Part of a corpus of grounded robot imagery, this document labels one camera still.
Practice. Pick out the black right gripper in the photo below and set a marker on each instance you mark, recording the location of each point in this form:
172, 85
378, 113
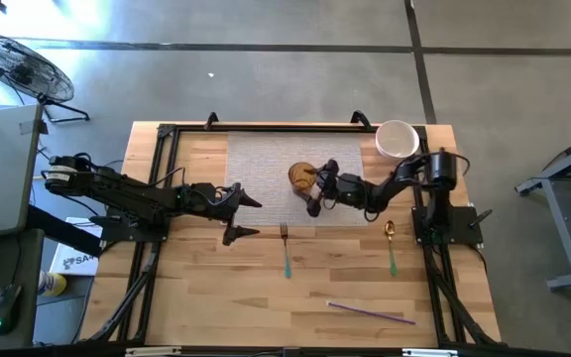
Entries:
345, 191

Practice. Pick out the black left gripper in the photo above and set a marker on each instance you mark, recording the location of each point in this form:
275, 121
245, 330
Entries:
213, 201

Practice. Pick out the brown wooden bowl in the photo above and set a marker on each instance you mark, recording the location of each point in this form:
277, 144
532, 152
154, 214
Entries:
299, 178

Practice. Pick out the white round bowl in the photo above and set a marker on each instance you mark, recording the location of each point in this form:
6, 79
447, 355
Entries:
397, 139

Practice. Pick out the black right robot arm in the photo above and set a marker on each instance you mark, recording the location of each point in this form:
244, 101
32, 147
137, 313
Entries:
439, 171

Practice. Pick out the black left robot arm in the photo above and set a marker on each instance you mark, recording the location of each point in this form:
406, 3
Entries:
122, 193

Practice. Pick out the grey woven placemat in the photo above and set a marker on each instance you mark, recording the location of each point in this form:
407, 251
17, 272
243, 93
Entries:
265, 163

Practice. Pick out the purple straw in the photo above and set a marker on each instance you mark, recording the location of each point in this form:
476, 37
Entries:
372, 313

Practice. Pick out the white cardboard box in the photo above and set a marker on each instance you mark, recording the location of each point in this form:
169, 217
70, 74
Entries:
75, 260

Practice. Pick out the yellow and white bottle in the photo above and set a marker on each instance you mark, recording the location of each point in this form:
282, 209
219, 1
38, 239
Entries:
52, 283

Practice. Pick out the black computer mouse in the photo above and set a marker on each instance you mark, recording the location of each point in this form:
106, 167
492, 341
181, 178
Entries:
5, 307

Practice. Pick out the black floor fan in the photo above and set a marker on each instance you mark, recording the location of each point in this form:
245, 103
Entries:
20, 67

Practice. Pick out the black aluminium table frame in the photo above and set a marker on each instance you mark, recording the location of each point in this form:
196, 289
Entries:
164, 144

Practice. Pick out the blue-grey metal table frame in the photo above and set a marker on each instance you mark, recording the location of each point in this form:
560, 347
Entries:
563, 238

